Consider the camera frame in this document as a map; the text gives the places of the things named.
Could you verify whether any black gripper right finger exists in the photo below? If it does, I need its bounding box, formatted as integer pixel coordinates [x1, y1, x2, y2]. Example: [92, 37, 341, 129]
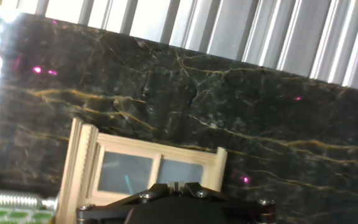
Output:
[178, 182, 276, 224]

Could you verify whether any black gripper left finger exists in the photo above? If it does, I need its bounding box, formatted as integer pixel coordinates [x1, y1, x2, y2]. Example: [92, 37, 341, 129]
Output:
[76, 182, 177, 224]

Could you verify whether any wooden sliding window model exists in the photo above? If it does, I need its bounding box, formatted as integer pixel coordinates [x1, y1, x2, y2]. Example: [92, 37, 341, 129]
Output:
[56, 117, 229, 224]

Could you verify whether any rubik's cube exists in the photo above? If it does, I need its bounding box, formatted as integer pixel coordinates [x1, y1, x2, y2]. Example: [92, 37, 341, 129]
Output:
[0, 207, 57, 224]

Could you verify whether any black C-clamp with silver screw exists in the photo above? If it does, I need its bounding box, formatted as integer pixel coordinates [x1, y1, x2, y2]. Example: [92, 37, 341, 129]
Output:
[0, 188, 60, 212]

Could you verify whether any black marble pattern mat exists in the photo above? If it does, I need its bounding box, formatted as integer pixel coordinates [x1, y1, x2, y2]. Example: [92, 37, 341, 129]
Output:
[0, 12, 358, 224]

